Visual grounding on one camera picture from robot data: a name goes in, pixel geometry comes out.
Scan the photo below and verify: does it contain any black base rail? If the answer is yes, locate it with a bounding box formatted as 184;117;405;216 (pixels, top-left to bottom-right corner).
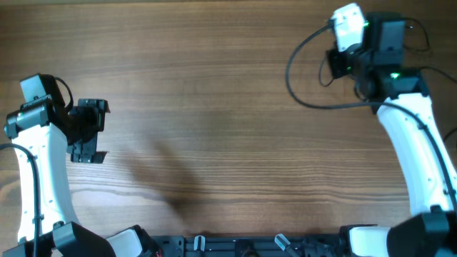
106;228;358;257

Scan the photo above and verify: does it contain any camera black cable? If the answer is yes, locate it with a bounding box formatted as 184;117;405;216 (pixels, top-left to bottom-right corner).
0;143;44;257
284;24;457;215

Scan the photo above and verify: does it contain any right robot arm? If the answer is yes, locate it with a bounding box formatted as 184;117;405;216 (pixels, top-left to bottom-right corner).
328;4;456;256

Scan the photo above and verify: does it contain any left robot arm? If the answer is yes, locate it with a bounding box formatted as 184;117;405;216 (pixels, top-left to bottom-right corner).
1;74;162;256

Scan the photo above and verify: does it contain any right camera black cable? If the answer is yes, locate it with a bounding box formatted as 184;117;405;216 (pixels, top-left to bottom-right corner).
284;24;457;215

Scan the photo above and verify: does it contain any left camera black cable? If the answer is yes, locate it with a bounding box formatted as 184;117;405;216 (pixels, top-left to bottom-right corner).
0;143;44;257

